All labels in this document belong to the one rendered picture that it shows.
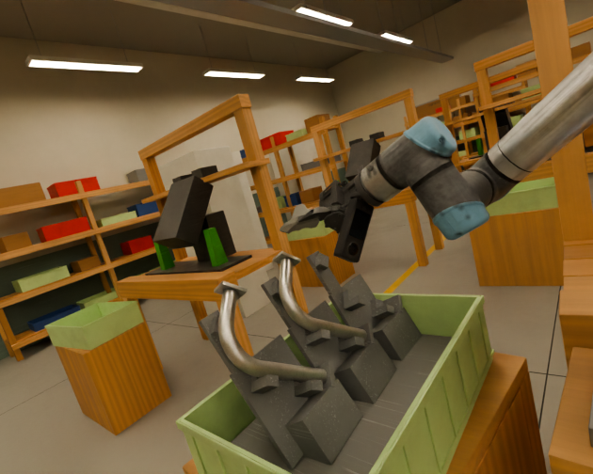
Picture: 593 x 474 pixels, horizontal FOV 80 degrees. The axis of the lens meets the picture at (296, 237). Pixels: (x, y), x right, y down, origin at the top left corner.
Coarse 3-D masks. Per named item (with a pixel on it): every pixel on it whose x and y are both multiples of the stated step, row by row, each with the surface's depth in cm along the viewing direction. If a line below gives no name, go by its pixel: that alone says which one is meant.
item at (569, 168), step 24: (528, 0) 112; (552, 0) 109; (552, 24) 110; (552, 48) 112; (552, 72) 114; (576, 144) 115; (576, 168) 117; (576, 192) 119; (576, 216) 121; (576, 240) 123
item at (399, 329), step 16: (320, 256) 93; (320, 272) 93; (336, 288) 94; (352, 288) 97; (368, 288) 101; (336, 304) 91; (368, 304) 98; (352, 320) 92; (368, 320) 95; (384, 320) 96; (400, 320) 94; (384, 336) 88; (400, 336) 91; (416, 336) 95; (400, 352) 88
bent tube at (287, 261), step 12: (288, 264) 81; (288, 276) 79; (288, 288) 77; (288, 300) 76; (288, 312) 76; (300, 312) 76; (300, 324) 76; (312, 324) 76; (324, 324) 78; (336, 324) 80; (336, 336) 81; (348, 336) 82; (360, 336) 83
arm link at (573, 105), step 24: (576, 72) 48; (552, 96) 51; (576, 96) 48; (528, 120) 54; (552, 120) 51; (576, 120) 50; (504, 144) 57; (528, 144) 54; (552, 144) 53; (480, 168) 61; (504, 168) 58; (528, 168) 57; (504, 192) 61
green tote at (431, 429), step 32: (416, 320) 98; (448, 320) 92; (480, 320) 82; (448, 352) 66; (480, 352) 81; (224, 384) 78; (448, 384) 66; (480, 384) 78; (192, 416) 70; (224, 416) 76; (416, 416) 54; (448, 416) 64; (192, 448) 68; (224, 448) 58; (384, 448) 49; (416, 448) 54; (448, 448) 63
